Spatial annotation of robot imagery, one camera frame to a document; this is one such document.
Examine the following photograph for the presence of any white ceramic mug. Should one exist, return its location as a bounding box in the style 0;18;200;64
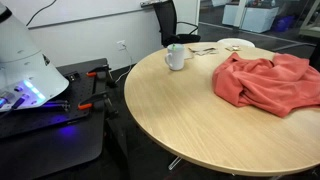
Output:
165;44;184;71

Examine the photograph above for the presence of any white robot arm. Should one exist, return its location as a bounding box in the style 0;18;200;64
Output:
0;4;69;112

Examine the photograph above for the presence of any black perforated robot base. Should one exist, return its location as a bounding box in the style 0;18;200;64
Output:
0;59;107;180

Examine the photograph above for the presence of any round wooden table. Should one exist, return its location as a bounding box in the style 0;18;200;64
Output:
124;42;320;177

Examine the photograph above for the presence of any brown paper napkin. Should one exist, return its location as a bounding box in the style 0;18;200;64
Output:
196;48;219;56
184;48;205;59

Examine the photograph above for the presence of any black mesh office chair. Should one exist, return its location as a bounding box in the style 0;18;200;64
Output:
153;0;201;47

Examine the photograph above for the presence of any white woven pouf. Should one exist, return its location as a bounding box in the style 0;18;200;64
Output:
217;38;255;47

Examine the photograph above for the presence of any white cabinet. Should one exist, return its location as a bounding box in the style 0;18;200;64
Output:
222;4;278;33

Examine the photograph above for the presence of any orange-red cloth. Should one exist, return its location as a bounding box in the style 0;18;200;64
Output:
212;53;320;117

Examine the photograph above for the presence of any orange-handled black clamp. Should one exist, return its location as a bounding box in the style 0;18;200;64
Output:
78;91;118;119
86;64;117;88

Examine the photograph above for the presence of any white wall power cable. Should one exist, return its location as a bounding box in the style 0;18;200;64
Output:
114;40;134;84

